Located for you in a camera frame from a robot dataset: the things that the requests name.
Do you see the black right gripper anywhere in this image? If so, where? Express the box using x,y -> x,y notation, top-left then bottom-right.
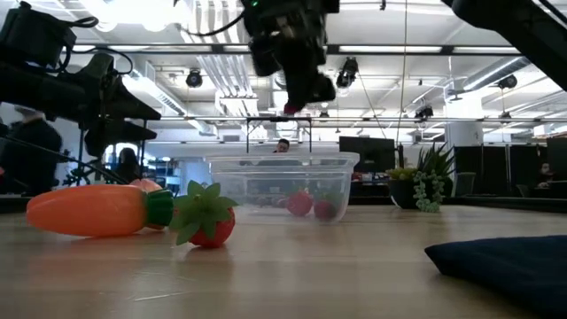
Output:
278,12 -> 337,115

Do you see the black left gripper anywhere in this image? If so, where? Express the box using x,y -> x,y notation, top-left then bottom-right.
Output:
73,73 -> 162,159

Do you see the pink orange toy peach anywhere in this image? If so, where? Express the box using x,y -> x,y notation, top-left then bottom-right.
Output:
129,178 -> 164,194

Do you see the small red toy strawberry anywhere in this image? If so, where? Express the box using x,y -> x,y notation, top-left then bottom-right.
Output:
313,198 -> 338,222

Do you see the large red toy strawberry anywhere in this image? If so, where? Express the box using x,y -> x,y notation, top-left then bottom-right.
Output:
168,180 -> 239,249

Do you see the clear plastic tupperware container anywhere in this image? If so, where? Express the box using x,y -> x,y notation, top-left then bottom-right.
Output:
204,152 -> 361,225

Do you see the small green toy produce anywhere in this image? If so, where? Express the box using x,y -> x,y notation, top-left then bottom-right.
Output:
316,185 -> 346,206

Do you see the person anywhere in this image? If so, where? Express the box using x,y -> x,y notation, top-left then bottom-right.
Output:
0,105 -> 64,196
113,147 -> 143,183
270,137 -> 292,154
533,161 -> 557,190

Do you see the black tripod stand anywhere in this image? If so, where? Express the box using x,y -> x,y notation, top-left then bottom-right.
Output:
66,127 -> 97,188

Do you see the black computer monitor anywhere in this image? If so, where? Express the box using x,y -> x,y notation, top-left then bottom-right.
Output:
338,136 -> 397,174

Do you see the orange toy carrot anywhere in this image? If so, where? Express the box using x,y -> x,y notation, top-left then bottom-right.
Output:
25,183 -> 175,238

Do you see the potted green succulent plant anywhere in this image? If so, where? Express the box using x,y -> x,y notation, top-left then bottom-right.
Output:
385,142 -> 457,214

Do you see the black office partition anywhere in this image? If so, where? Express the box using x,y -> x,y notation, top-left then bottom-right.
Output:
452,144 -> 548,198

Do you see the dark computer monitor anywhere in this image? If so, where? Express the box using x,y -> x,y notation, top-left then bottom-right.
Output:
545,136 -> 567,178

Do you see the dark blue folded cloth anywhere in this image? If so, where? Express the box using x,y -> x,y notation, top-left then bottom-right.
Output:
423,234 -> 567,319

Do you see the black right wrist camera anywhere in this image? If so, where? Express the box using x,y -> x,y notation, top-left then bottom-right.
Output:
247,34 -> 281,78

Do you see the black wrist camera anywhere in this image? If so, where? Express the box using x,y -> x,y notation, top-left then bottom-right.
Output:
247,34 -> 281,78
74,51 -> 114,83

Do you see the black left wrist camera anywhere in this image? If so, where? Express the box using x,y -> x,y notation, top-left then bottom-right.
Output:
74,51 -> 114,83

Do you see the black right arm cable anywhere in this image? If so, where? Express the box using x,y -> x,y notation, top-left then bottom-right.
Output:
175,0 -> 247,37

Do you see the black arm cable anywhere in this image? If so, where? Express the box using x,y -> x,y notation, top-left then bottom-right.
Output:
175,0 -> 247,37
56,15 -> 135,75

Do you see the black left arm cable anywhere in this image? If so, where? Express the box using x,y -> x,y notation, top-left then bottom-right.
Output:
56,15 -> 135,75

